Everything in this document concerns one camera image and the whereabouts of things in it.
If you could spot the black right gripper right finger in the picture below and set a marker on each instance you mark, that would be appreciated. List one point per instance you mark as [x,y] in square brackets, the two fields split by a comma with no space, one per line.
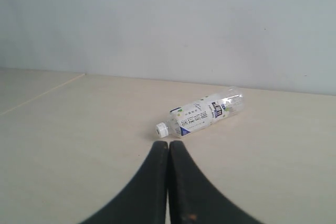
[193,198]

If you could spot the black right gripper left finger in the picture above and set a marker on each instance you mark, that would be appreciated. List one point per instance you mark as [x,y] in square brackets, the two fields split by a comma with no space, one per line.
[143,199]

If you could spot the white blue label water bottle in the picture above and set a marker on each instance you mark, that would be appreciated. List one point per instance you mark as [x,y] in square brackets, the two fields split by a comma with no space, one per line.
[201,113]

